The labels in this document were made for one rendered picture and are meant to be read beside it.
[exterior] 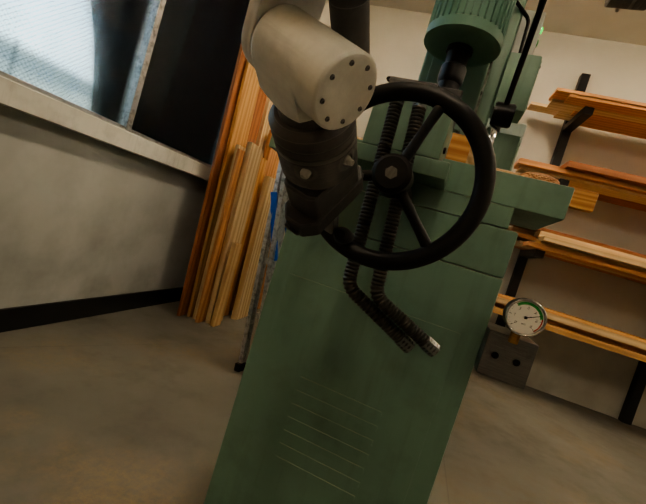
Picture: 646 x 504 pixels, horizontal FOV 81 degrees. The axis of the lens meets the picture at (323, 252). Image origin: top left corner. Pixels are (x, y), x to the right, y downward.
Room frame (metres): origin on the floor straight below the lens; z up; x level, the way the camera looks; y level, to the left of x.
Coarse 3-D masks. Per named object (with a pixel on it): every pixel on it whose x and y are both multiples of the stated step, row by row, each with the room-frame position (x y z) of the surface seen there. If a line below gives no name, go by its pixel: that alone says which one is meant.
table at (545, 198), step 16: (272, 144) 0.84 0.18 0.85; (368, 144) 0.69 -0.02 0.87; (368, 160) 0.68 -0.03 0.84; (416, 160) 0.66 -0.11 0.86; (432, 160) 0.65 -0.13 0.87; (448, 160) 0.74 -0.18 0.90; (416, 176) 0.69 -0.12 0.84; (432, 176) 0.65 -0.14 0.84; (448, 176) 0.71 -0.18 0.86; (464, 176) 0.73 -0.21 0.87; (496, 176) 0.71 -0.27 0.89; (512, 176) 0.70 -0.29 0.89; (464, 192) 0.72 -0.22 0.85; (496, 192) 0.71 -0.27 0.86; (512, 192) 0.70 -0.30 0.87; (528, 192) 0.69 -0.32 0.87; (544, 192) 0.69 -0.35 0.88; (560, 192) 0.68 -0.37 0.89; (528, 208) 0.69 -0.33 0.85; (544, 208) 0.68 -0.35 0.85; (560, 208) 0.68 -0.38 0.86; (512, 224) 0.88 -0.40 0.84; (528, 224) 0.82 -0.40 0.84; (544, 224) 0.76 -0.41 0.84
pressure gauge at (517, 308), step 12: (516, 300) 0.62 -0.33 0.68; (528, 300) 0.62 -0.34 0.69; (504, 312) 0.64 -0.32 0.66; (516, 312) 0.62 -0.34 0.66; (528, 312) 0.62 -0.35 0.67; (540, 312) 0.61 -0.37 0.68; (516, 324) 0.62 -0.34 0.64; (528, 324) 0.62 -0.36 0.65; (540, 324) 0.61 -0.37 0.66; (516, 336) 0.64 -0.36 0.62; (528, 336) 0.61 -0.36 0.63
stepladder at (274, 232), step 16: (272, 192) 1.65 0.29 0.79; (272, 208) 1.64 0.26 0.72; (272, 224) 1.64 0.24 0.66; (272, 240) 1.62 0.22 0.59; (272, 256) 1.61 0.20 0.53; (256, 272) 1.64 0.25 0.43; (272, 272) 1.63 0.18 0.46; (256, 288) 1.63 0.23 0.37; (256, 304) 1.64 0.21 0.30; (240, 352) 1.62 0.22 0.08; (240, 368) 1.60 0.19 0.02
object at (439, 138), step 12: (372, 108) 0.69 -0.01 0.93; (384, 108) 0.68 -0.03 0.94; (408, 108) 0.67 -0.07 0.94; (432, 108) 0.66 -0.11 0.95; (372, 120) 0.69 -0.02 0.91; (384, 120) 0.68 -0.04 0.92; (408, 120) 0.67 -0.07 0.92; (444, 120) 0.65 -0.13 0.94; (372, 132) 0.68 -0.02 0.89; (396, 132) 0.67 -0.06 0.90; (432, 132) 0.66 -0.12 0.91; (444, 132) 0.65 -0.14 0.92; (372, 144) 0.68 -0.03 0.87; (396, 144) 0.67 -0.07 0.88; (432, 144) 0.65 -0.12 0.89; (444, 144) 0.66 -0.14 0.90; (432, 156) 0.65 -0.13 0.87; (444, 156) 0.74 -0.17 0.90
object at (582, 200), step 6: (576, 192) 0.81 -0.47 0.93; (582, 192) 0.81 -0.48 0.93; (588, 192) 0.80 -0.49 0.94; (594, 192) 0.80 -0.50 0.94; (576, 198) 0.81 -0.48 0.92; (582, 198) 0.81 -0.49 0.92; (588, 198) 0.80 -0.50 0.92; (594, 198) 0.80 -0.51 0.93; (570, 204) 0.81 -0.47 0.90; (576, 204) 0.81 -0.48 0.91; (582, 204) 0.80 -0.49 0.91; (588, 204) 0.80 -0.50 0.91; (594, 204) 0.80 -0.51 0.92; (582, 210) 0.81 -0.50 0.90; (588, 210) 0.80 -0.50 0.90
